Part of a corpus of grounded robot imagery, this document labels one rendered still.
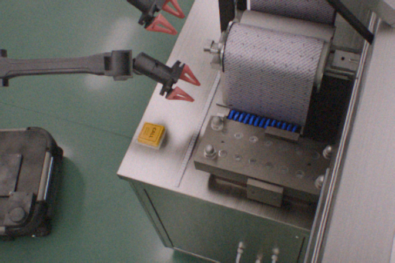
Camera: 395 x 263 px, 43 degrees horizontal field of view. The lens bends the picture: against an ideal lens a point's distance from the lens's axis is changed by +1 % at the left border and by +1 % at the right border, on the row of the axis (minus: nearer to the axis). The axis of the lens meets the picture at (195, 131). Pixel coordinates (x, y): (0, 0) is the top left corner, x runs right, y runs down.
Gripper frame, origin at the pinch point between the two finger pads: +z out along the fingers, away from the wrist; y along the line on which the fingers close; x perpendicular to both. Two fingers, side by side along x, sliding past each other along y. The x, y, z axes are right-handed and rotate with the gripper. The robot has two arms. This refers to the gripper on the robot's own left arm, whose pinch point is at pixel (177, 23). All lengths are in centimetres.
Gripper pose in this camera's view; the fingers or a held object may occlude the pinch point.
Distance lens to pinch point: 136.4
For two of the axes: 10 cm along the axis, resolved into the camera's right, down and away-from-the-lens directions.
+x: 5.3, -2.3, -8.2
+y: -3.1, 8.4, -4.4
